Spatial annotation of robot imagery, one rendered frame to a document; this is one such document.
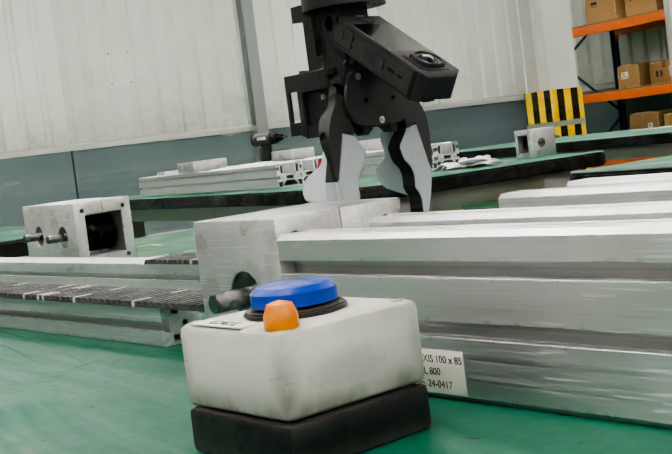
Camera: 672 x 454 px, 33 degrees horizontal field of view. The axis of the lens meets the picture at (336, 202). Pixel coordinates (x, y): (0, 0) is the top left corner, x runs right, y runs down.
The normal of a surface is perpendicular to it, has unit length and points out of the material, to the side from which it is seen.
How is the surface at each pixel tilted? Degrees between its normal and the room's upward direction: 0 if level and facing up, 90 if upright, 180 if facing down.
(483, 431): 0
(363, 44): 89
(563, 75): 90
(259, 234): 90
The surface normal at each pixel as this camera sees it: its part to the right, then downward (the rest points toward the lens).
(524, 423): -0.12, -0.99
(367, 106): 0.62, -0.04
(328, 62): -0.77, 0.14
